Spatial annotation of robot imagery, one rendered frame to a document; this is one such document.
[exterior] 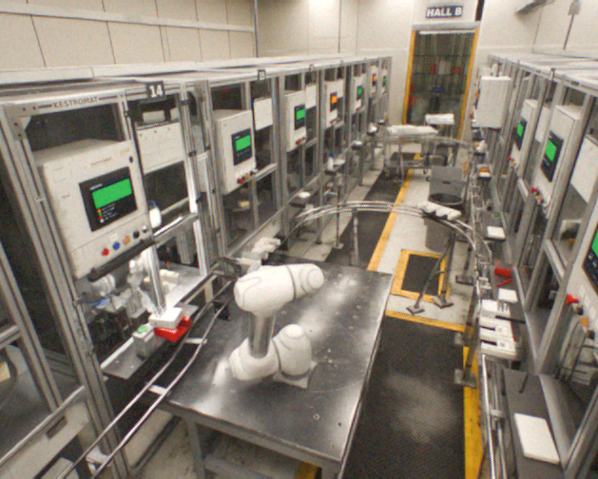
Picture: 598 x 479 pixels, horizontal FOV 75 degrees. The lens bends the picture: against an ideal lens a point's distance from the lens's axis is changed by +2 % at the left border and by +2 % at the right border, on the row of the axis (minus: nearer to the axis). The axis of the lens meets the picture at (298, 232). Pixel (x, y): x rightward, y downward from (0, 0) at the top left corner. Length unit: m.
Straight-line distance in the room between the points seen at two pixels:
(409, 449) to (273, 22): 9.66
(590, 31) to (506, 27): 1.47
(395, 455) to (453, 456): 0.33
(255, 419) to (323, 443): 0.32
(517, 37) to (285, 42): 5.09
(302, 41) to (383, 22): 1.95
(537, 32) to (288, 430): 9.08
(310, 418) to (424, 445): 1.02
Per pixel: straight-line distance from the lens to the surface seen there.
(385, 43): 9.90
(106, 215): 1.73
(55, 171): 1.61
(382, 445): 2.69
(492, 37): 9.79
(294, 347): 1.87
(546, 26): 9.89
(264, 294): 1.33
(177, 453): 2.75
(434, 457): 2.71
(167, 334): 2.01
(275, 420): 1.91
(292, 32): 10.51
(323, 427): 1.88
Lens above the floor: 2.17
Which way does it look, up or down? 26 degrees down
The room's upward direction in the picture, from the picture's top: 1 degrees counter-clockwise
